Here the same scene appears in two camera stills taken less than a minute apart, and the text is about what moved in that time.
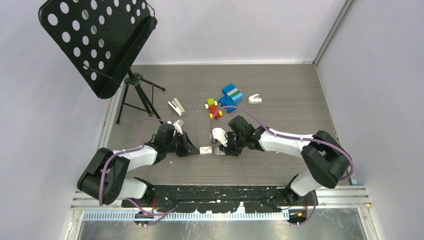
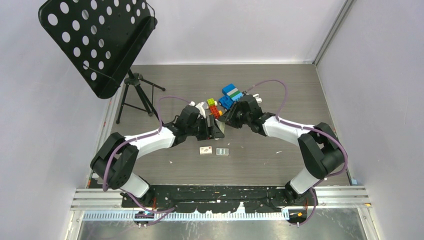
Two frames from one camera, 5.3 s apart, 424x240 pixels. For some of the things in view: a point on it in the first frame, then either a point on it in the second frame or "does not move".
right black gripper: [228, 150] -> [229, 117]
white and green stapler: [177, 106] -> [210, 125]
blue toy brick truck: [231, 95] does not move
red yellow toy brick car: [211, 105] does not move
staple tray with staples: [217, 152] does not move
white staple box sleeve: [206, 150] does not move
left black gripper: [191, 149] -> [204, 136]
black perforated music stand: [101, 37] does not move
